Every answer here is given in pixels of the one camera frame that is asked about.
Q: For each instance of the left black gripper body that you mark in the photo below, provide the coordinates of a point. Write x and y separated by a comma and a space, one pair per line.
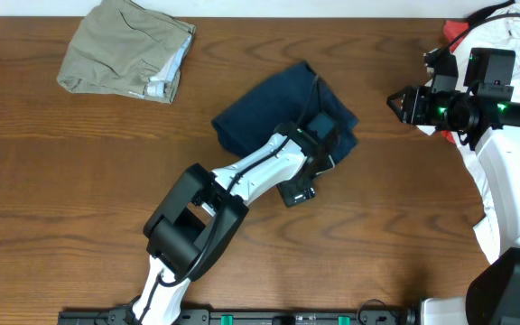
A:
298, 195

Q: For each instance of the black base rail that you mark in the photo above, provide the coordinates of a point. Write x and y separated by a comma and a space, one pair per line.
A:
371, 315

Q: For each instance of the red garment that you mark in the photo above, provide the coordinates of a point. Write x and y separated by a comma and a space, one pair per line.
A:
451, 30

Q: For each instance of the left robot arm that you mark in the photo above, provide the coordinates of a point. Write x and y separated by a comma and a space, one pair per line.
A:
192, 227

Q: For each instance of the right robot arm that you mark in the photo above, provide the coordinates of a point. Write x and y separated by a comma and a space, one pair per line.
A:
492, 130

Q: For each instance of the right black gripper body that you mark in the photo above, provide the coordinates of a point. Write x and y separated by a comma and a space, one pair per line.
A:
409, 105

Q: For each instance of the black garment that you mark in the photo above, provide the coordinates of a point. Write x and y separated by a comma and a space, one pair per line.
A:
485, 12

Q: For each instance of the folded khaki shorts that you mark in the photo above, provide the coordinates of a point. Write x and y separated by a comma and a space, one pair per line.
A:
121, 48

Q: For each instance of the navy blue shorts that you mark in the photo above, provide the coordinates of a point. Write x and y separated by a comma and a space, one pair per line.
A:
294, 94

